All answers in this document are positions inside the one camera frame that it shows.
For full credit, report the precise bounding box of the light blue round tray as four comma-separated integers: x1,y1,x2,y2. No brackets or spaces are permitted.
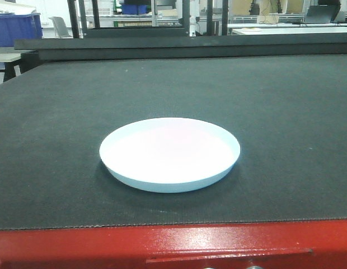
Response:
99,118,241,193

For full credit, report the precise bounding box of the black table mat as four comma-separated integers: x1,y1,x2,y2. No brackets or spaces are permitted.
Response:
0,54,347,230

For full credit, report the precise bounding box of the red metal cart edge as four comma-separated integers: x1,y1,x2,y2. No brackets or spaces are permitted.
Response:
0,220,347,268

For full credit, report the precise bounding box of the grey laptop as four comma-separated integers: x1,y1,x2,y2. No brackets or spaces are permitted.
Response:
292,5,340,25

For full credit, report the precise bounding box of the white background table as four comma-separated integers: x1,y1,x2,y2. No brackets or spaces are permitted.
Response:
228,23,347,35

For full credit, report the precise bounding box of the large blue background bin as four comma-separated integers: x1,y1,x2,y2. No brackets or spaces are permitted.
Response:
0,13,43,47

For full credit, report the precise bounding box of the black metal frame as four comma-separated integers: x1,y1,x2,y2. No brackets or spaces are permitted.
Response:
78,0,228,39

